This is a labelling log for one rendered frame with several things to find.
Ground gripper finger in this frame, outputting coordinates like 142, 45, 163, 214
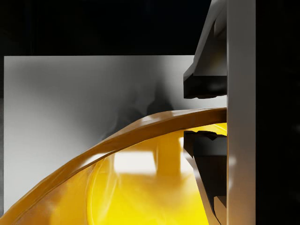
183, 130, 227, 225
183, 0, 227, 99

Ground yellow bowl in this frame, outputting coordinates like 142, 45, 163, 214
0, 107, 227, 225

